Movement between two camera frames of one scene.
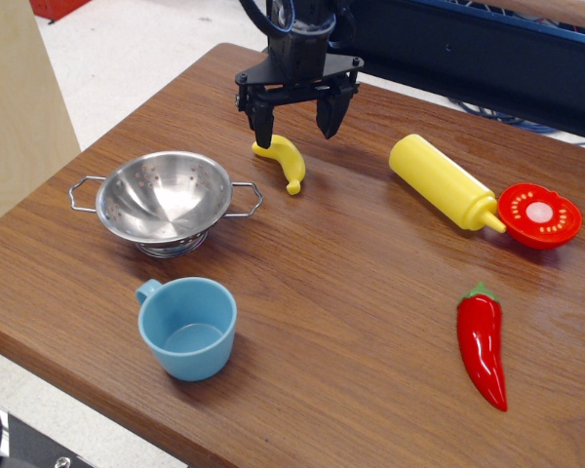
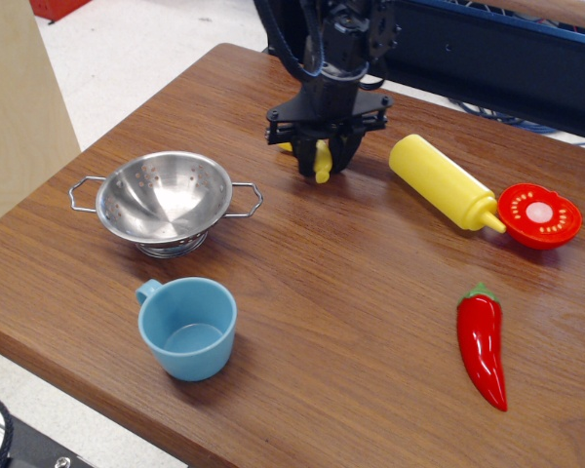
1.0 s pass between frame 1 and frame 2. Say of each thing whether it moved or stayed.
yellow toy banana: moved
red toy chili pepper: stayed
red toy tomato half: stayed
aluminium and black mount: stayed
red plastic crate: stayed
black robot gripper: moved
